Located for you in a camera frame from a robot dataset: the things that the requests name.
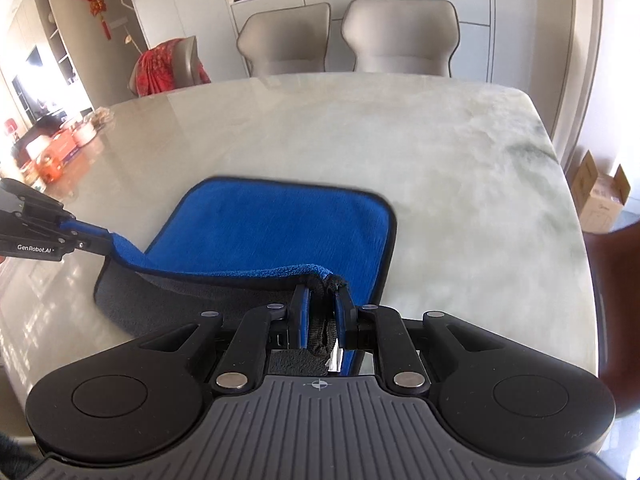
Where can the blue towel with grey underside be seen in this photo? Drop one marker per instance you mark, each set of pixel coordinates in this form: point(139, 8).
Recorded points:
point(280, 230)

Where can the golden branch wall decoration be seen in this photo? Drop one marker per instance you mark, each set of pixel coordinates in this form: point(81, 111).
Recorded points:
point(127, 15)

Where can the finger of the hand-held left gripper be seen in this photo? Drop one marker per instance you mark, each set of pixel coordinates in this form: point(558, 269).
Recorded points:
point(35, 205)
point(87, 246)

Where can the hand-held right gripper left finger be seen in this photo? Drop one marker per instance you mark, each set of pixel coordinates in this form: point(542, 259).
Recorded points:
point(300, 317)

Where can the open cardboard box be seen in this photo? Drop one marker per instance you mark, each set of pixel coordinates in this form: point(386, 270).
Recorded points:
point(597, 195)

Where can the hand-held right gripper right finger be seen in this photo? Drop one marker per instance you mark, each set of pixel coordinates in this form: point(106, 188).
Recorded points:
point(343, 317)

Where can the red patterned cloth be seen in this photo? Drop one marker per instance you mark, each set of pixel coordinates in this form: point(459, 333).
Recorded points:
point(157, 67)

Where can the dark brown chair back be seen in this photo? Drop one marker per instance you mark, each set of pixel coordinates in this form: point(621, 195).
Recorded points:
point(617, 310)

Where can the orange box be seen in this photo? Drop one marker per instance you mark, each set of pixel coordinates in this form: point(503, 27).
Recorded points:
point(57, 155)

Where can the white round container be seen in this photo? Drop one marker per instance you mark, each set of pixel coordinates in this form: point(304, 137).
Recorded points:
point(85, 134)

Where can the beige dining chair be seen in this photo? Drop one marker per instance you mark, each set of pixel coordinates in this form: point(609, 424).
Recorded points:
point(400, 35)
point(285, 40)

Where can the beige chair under red cloth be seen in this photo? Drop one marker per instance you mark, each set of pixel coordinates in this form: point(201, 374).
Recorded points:
point(186, 60)

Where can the white sideboard cabinet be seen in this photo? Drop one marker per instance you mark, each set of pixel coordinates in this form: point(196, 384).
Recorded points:
point(475, 35)

